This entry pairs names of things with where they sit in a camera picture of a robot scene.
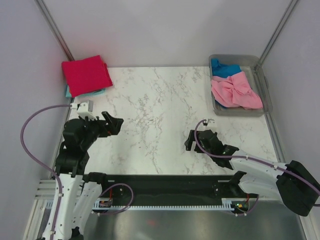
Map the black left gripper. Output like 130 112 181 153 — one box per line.
79 110 123 149

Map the magenta red t shirt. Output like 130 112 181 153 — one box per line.
61 55 113 98

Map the light pink t shirt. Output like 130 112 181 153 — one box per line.
211 71 263 110

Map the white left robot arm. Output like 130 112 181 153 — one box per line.
41 111 124 240

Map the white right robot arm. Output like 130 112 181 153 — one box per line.
184 129 320 217

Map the folded teal t shirt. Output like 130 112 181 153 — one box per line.
65 85 106 98

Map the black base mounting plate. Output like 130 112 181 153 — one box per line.
51 174 260 207

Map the grey plastic bin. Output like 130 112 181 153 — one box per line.
208 54 273 117

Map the blue t shirt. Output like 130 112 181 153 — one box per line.
210 58 242 78

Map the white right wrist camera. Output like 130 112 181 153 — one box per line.
202 118 217 126

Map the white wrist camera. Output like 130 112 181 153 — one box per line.
70 100 98 121
202 118 217 126

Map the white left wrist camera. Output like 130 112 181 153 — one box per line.
70 100 98 121

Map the white slotted cable duct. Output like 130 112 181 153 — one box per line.
92 200 250 212

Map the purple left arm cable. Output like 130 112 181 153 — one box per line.
19 104 134 240

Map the aluminium frame rail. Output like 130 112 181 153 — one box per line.
34 179 84 200

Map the left aluminium corner post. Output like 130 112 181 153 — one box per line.
34 0 75 61

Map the aluminium corner post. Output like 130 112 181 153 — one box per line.
34 0 75 61
259 0 300 65

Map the right aluminium corner post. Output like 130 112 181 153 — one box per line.
259 0 300 65

